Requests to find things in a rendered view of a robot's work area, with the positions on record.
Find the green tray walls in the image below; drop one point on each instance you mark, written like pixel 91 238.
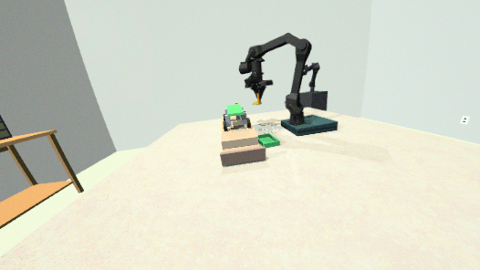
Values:
pixel 270 144

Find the green tray floor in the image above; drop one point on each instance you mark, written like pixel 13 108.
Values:
pixel 266 140

